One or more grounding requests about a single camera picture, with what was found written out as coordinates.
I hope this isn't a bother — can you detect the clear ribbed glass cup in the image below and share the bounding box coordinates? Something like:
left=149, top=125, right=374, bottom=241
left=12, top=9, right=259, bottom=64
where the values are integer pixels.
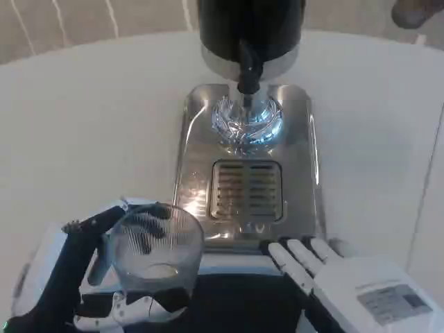
left=110, top=203, right=205, bottom=296

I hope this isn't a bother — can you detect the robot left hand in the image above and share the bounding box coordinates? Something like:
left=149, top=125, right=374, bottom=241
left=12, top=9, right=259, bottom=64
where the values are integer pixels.
left=0, top=196, right=192, bottom=333

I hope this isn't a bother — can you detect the black steel drink dispenser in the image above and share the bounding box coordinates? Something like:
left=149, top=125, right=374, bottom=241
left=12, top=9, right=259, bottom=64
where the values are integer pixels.
left=196, top=0, right=307, bottom=145

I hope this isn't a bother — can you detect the black robot torso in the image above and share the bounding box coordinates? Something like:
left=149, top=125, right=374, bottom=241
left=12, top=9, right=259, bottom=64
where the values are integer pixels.
left=189, top=266, right=315, bottom=333

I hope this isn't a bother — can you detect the slotted drip tray grid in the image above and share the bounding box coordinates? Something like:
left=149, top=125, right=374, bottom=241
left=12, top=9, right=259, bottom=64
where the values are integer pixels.
left=207, top=159, right=287, bottom=221

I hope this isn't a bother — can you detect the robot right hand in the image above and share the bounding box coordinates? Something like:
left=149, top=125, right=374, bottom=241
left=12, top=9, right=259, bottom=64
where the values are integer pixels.
left=259, top=235, right=444, bottom=333

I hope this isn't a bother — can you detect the steel drip tray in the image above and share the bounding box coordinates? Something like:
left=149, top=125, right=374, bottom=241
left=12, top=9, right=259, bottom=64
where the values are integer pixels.
left=172, top=84, right=329, bottom=255

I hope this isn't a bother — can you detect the black dispenser tap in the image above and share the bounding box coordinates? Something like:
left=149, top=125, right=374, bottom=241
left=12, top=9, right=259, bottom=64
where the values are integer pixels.
left=237, top=37, right=266, bottom=95

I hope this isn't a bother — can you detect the person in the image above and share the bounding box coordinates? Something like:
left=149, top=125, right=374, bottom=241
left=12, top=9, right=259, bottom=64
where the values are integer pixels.
left=391, top=0, right=433, bottom=29

